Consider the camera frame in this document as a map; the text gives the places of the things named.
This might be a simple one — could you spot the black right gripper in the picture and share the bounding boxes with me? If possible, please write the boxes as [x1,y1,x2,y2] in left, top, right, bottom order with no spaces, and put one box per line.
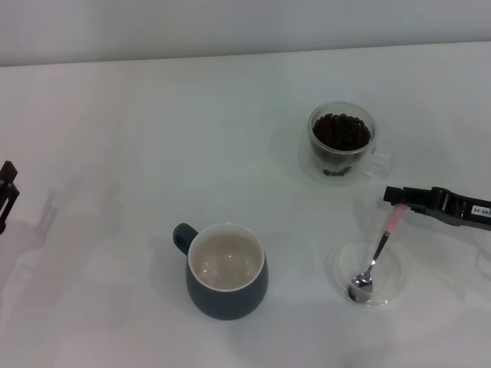
[383,186,491,231]

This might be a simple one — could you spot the pink-handled steel spoon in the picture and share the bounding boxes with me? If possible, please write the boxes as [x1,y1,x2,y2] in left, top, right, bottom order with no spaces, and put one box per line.
[346,204,407,304]

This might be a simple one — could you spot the dark blue mug cream inside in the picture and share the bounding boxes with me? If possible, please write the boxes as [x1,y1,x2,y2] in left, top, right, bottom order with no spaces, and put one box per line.
[172,222,269,321]

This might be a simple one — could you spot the coffee beans heap in glass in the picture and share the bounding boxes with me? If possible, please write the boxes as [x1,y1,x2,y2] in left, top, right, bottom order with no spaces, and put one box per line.
[312,113,372,177]

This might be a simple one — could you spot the double-walled clear glass cup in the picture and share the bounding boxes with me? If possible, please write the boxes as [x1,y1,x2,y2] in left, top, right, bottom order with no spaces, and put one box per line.
[298,101,393,187]

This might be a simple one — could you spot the clear glass saucer dish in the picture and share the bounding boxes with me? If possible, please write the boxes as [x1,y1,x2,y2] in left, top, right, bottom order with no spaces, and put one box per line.
[325,237,407,307]

